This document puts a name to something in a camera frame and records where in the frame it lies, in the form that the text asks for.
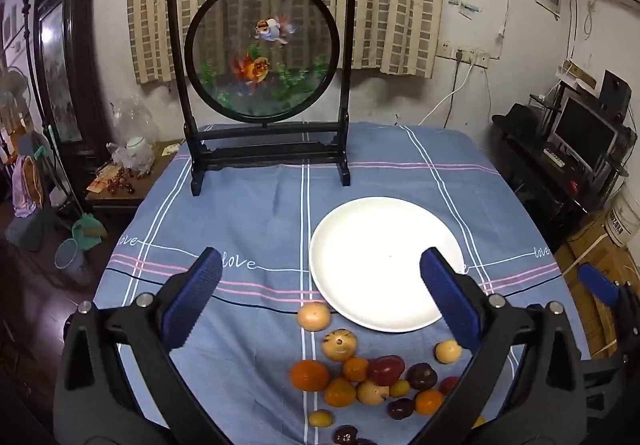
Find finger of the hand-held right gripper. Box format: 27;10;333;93
577;264;640;326

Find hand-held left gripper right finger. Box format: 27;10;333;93
419;247;593;445

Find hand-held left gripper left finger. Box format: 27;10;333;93
52;247;223;445

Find yellow round fruit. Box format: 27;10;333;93
434;340;463;366

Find white plate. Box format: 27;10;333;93
308;196;463;333

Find orange tangerine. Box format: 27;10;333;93
414;389;445;416
342;356;371;383
324;376;358;408

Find dark red plum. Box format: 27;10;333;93
387;397;416;420

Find tan pear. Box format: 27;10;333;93
356;379;391;407

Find large tan round fruit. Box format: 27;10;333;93
297;302;332;332

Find large cardboard box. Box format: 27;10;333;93
555;210;626;356

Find white bucket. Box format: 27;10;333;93
602;190;640;248

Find blue plaid tablecloth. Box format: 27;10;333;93
94;122;593;445

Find black media stand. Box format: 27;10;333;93
495;125;631;246

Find spotted yellow melon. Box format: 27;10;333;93
321;328;359;362

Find green dustpan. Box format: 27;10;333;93
72;214;108;251

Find blue bucket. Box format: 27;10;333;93
54;239;88;282

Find wooden side table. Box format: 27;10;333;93
84;140;187;218

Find computer monitor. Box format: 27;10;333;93
546;96;620;172

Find white teapot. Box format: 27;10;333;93
122;136;155;172

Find black hat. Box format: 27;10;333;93
491;104;548;138

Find black speaker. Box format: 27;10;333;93
600;70;632;118

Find clear plastic bag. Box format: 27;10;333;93
112;95;153;160

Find pink cloth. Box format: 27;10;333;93
11;155;48;218

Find long cardboard box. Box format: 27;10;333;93
560;59;598;88

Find beige checked curtain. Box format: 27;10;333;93
125;0;447;86

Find red bead string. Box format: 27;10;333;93
102;170;138;194

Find goldfish screen in black frame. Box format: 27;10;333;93
166;0;358;197

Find white power cable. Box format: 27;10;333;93
417;57;476;126

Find white wall power outlets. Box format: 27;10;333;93
440;42;489;69

